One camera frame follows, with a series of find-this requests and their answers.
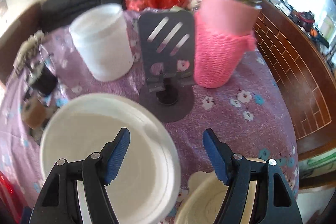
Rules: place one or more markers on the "wooden carved cabinet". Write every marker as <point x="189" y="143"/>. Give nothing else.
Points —
<point x="300" y="70"/>

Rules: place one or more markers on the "purple floral tablecloth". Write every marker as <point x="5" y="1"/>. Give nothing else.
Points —
<point x="248" y="113"/>

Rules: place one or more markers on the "pink knit-sleeved thermos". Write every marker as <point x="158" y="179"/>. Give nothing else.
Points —
<point x="223" y="34"/>

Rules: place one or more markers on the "red gold-rimmed plate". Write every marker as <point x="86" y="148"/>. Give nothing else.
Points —
<point x="11" y="199"/>

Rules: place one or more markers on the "black phone stand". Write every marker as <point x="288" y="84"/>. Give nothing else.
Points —
<point x="167" y="47"/>

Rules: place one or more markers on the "white bowl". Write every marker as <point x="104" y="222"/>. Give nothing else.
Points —
<point x="125" y="158"/>

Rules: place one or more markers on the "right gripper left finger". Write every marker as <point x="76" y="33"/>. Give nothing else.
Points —
<point x="58" y="201"/>

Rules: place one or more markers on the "beige bowl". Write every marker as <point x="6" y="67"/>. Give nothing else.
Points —
<point x="204" y="199"/>

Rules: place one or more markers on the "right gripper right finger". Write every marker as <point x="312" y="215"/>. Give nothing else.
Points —
<point x="258" y="192"/>

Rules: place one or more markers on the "black red-label jar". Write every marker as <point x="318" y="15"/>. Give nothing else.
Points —
<point x="40" y="78"/>

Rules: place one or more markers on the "white plastic jar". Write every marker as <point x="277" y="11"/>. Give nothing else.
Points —
<point x="100" y="37"/>

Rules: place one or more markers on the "brown cork-lid jar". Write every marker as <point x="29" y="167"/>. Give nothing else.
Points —
<point x="34" y="113"/>

